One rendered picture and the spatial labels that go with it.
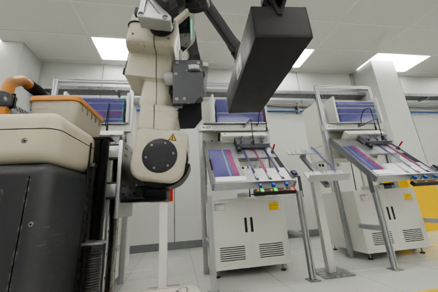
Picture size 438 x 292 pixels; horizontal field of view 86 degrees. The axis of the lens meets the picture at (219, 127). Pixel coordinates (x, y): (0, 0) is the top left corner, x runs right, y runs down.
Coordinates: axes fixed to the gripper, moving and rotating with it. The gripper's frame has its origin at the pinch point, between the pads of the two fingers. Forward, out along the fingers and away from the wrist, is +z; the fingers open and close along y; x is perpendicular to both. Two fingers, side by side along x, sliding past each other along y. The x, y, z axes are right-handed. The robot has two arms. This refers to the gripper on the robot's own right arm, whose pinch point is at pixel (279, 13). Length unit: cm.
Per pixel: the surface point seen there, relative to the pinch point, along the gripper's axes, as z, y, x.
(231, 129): -23, 181, -14
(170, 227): 77, 324, 65
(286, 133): -61, 338, -141
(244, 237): 80, 165, -14
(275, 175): 32, 142, -41
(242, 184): 38, 133, -11
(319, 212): 64, 148, -77
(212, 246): 80, 133, 16
